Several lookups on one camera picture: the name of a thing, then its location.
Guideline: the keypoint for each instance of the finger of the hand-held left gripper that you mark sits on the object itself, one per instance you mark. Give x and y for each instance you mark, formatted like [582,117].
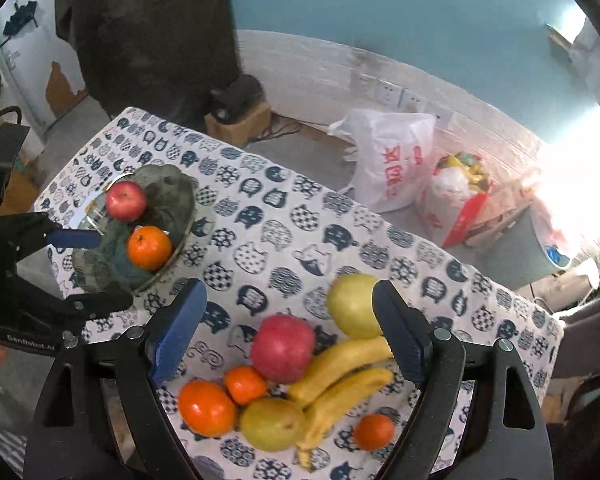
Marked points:
[75,240]
[100,302]

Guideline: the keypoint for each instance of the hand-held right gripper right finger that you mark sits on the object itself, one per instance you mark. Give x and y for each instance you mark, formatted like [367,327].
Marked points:
[405,337]

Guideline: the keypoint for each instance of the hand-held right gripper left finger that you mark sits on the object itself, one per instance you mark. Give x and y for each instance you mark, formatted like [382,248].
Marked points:
[177,332]

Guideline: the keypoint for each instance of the large yellow-green pear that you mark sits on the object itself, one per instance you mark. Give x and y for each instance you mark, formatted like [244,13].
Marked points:
[350,305]

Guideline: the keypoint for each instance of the small red apple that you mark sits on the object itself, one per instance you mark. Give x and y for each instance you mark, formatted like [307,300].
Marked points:
[125,200]

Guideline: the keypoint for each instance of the medium orange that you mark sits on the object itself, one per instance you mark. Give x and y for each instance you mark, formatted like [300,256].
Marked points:
[149,248]

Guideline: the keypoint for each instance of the yellow banana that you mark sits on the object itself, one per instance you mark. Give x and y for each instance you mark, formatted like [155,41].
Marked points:
[330,361]
[340,400]

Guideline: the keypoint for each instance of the large orange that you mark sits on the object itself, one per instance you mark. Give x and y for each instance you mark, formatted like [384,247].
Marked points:
[207,408]

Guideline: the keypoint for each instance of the small orange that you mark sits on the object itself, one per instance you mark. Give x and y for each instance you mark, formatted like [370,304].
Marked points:
[245,385]
[375,432]

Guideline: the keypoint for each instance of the green glass plate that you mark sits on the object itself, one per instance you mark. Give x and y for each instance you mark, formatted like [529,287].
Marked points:
[172,200]

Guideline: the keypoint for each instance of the large red apple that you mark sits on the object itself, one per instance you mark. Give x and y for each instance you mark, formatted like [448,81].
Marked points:
[282,349]

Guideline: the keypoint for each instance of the small yellow-green pear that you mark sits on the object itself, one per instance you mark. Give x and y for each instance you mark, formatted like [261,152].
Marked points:
[272,425]

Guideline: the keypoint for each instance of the red and white trash bag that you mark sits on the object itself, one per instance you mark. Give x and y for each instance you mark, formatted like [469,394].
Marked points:
[455,200]

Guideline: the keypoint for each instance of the cat print tablecloth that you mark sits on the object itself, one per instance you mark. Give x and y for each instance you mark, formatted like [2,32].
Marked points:
[280,220]

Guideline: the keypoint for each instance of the grey bin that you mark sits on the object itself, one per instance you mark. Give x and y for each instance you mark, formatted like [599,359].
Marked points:
[530,247]

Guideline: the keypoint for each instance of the white door peeling paint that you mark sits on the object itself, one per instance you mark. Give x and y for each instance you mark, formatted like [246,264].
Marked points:
[35,75]

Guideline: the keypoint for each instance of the white plastic bag red print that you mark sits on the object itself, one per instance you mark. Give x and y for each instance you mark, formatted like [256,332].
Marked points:
[390,160]

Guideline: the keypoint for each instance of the grey garment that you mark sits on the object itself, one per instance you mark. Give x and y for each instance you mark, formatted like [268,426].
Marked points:
[590,337]

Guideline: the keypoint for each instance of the wooden box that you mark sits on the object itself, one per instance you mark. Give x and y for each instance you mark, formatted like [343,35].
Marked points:
[240,127]

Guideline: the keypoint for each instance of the black device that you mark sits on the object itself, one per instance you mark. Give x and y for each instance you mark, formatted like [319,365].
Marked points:
[236,94]

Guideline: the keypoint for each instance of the dark curtain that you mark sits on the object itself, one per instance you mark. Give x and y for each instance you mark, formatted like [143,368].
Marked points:
[150,35]

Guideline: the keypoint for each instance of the dark hanging object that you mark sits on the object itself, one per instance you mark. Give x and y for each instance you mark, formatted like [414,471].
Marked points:
[20,15]

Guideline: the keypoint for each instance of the white wall socket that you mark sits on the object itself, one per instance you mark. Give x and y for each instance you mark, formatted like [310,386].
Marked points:
[412,101]
[387,92]
[364,82]

